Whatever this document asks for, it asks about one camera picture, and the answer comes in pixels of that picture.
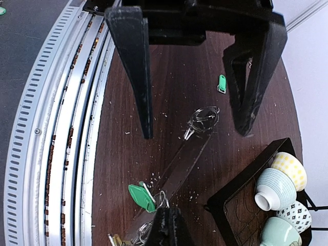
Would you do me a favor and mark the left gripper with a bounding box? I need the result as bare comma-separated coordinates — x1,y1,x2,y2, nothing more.
105,1,273,139

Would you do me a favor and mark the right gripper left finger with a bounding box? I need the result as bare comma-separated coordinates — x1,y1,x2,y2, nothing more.
145,208,169,246

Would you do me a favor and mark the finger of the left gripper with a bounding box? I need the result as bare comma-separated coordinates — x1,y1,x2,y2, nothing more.
222,12,288,136

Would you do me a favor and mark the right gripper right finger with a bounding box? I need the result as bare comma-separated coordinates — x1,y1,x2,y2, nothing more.
169,208,195,246

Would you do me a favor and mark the green tagged key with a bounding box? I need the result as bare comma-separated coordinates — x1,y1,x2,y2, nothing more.
128,181,156,213
217,74,227,94

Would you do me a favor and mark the yellow tagged key bunch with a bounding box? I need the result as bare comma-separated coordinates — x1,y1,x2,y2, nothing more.
108,234,129,246

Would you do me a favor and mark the black key holder strap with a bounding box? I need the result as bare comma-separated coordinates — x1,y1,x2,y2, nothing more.
128,105,220,246

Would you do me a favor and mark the pale green bowl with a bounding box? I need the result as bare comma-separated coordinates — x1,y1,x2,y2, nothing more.
260,217,302,246

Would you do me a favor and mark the yellow dotted bowl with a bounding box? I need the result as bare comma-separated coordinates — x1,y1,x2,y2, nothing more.
271,152,308,192

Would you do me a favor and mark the grey striped bowl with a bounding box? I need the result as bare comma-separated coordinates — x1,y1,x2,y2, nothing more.
254,168,297,211

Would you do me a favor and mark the black white patterned bowl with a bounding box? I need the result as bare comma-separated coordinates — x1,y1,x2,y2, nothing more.
276,201,312,234

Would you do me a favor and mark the black wire dish rack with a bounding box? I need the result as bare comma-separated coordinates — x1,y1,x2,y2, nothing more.
205,138,319,245

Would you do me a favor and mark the left corner metal post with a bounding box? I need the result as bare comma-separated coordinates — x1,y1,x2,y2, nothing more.
286,0,327,33

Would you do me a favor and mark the aluminium rail frame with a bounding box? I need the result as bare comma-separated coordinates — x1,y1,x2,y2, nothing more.
1,1,115,245

